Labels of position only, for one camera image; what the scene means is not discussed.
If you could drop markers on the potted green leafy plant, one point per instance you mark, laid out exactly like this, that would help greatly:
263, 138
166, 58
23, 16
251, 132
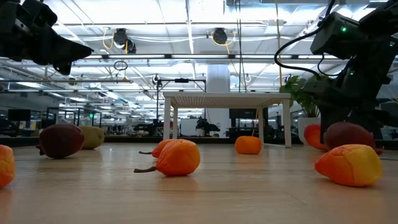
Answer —
298, 93

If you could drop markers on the white perforated metal riser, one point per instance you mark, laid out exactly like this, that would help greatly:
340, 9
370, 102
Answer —
224, 100

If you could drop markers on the tan toy kiwi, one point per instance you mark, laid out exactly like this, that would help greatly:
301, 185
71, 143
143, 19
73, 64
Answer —
93, 137

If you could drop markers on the dark red toy apple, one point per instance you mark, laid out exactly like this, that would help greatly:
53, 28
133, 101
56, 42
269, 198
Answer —
348, 135
60, 140

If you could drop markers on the red-orange toy peach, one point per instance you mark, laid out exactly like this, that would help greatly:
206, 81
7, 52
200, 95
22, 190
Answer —
312, 137
5, 166

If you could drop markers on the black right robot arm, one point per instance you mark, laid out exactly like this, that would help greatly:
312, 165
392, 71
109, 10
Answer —
373, 46

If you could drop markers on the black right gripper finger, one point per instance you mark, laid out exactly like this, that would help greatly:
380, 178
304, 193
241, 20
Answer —
325, 118
373, 118

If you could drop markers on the orange toy pear with stem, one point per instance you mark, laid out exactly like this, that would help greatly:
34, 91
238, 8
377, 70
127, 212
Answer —
160, 148
178, 158

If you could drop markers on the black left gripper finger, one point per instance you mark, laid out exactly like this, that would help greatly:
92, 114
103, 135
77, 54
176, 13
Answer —
66, 53

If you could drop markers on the black background metal stand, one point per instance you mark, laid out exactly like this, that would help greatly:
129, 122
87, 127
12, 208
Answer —
182, 80

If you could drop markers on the round orange toy fruit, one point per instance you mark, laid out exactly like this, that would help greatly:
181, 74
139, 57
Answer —
248, 145

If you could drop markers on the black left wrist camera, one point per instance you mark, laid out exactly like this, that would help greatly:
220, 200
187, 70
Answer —
38, 12

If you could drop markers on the black background robot arm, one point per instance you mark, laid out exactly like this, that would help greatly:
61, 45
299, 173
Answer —
206, 126

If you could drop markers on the orange-yellow toy mango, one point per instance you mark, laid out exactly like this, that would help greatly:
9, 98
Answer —
349, 165

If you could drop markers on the black background monitor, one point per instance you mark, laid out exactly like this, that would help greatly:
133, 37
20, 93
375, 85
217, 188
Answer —
18, 115
242, 113

